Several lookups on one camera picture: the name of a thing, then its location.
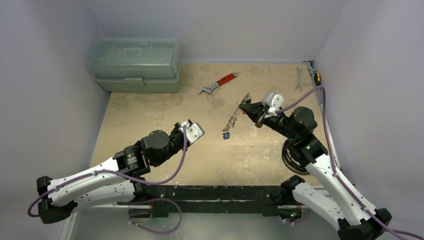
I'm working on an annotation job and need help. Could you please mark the yellow black screwdriver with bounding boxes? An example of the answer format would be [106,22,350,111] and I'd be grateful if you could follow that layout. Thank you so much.
[314,72,322,86]

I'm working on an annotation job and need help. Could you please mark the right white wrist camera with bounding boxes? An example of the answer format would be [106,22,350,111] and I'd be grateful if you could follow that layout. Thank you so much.
[261,91,284,118]

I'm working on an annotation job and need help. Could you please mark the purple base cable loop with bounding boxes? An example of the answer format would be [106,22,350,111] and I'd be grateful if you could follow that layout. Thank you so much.
[127,194,184,234]

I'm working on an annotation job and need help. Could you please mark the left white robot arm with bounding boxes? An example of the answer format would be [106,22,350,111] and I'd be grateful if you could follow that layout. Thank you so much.
[27,120,205,224]

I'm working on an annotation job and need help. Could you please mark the black cable bundle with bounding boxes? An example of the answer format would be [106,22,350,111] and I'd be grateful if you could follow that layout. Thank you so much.
[281,140,310,175]

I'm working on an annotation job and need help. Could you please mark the key with blue tag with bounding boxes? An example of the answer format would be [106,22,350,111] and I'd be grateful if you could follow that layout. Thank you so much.
[222,131,230,140]

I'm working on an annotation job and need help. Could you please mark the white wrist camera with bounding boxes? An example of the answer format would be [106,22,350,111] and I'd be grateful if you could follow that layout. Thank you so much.
[261,91,284,118]
[178,119,205,145]

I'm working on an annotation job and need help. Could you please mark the red handled adjustable wrench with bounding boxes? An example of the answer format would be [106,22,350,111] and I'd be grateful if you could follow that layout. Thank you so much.
[198,72,239,95]

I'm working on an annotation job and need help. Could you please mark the silver open-end spanner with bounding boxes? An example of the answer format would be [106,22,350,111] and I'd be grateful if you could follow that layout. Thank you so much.
[294,67,303,92]

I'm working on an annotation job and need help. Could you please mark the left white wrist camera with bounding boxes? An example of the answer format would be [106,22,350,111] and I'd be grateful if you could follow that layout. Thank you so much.
[178,119,205,145]

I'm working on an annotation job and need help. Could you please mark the aluminium side rail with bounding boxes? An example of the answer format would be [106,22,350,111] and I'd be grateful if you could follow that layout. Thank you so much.
[303,60,342,171]

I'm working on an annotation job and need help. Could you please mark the green translucent plastic toolbox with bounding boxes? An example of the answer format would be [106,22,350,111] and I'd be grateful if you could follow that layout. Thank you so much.
[87,37,182,93]

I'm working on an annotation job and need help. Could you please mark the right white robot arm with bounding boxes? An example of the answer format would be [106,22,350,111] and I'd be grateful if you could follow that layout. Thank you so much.
[238,101,392,240]

